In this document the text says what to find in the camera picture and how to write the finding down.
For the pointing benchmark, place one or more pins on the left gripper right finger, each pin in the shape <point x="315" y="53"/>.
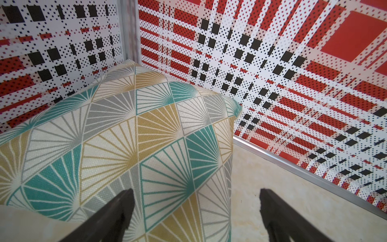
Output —
<point x="283" y="223"/>

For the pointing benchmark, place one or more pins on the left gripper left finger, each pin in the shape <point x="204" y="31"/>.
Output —
<point x="109" y="223"/>

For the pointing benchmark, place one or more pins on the patterned teal yellow pillow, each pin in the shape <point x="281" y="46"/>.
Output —
<point x="169" y="141"/>

